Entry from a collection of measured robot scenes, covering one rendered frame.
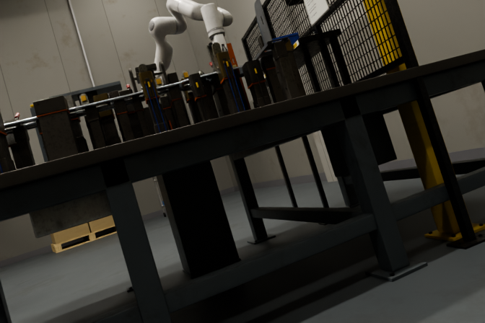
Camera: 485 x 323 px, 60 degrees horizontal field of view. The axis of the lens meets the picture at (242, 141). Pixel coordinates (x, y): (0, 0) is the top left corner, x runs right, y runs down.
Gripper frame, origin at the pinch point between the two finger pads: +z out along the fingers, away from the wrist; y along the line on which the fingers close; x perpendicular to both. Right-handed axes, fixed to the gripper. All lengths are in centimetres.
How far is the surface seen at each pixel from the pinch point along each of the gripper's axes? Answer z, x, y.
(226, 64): 4.6, -5.2, 20.7
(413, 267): 102, 26, 64
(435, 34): -5, 201, -87
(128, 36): -311, 6, -772
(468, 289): 103, 25, 91
